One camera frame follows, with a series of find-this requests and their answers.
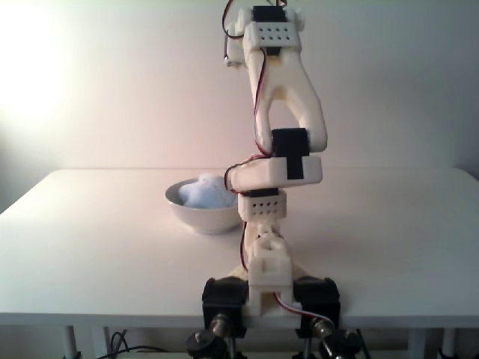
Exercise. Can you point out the skyblue plush doll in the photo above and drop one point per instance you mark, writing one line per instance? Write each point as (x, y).
(209, 192)

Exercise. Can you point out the black table clamp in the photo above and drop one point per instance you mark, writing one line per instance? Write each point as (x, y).
(318, 295)
(224, 295)

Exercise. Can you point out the white ceramic bowl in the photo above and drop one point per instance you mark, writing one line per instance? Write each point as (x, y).
(202, 220)

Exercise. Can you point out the white table leg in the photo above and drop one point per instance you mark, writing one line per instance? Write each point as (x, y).
(416, 344)
(71, 342)
(453, 344)

